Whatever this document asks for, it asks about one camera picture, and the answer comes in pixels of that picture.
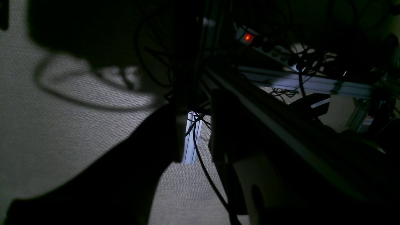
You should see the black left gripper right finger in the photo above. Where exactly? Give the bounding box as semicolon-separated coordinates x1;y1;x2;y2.
211;89;399;225

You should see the aluminium frame rail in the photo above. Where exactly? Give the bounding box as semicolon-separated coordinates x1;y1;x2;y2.
238;66;374;99

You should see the black hanging cable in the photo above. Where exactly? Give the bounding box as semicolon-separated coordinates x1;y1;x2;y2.
192;112;241;225

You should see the white power strip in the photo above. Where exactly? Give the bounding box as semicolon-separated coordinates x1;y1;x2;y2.
235;27;299;72

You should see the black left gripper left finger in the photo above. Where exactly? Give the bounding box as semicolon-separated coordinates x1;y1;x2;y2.
5;103;178;225

